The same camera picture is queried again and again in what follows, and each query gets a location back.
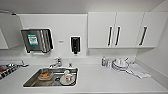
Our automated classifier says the white wall outlet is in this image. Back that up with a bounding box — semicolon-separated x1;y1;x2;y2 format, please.
86;49;92;57

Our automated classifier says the black soap dispenser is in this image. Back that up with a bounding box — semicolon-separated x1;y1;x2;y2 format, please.
69;35;82;56

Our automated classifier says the orange food container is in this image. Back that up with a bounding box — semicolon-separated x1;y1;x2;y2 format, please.
37;70;54;82

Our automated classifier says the chrome faucet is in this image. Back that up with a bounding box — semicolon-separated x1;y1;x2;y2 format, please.
48;57;64;69

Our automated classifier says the steel kitchen sink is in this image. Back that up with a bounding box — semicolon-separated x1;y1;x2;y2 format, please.
22;67;80;89

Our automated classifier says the small chrome sink knob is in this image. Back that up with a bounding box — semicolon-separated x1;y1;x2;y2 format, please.
68;61;74;68

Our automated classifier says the black cabinet handle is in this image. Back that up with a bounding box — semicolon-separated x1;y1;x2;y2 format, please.
107;25;113;48
138;25;148;47
114;25;122;47

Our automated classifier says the small white bottle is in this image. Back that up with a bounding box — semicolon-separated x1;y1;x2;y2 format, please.
107;58;113;69

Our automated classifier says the white cup with saucer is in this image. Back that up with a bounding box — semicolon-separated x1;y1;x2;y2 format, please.
59;69;77;85

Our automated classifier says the stack of white dishes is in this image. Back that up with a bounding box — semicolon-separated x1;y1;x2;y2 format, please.
111;57;132;72

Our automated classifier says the small wall label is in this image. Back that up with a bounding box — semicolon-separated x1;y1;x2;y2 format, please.
58;39;65;44

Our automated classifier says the blue label soap bottle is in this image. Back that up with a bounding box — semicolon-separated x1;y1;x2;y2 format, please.
101;55;107;67

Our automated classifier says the steel paper towel dispenser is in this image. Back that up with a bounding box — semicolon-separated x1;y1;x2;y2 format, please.
20;27;55;55

